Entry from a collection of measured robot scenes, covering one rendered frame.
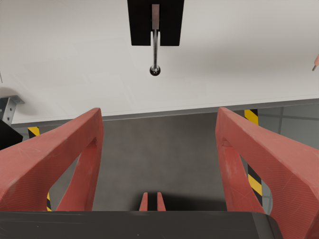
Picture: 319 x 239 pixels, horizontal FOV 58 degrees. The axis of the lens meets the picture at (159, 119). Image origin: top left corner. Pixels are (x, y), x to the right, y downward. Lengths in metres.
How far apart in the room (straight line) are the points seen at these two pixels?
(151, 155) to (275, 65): 1.08
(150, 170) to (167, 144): 0.16
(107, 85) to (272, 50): 0.25
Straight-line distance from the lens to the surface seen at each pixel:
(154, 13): 0.24
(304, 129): 1.50
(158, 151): 1.44
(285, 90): 0.51
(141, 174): 1.49
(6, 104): 0.56
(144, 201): 0.27
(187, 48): 0.39
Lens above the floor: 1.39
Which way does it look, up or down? 79 degrees down
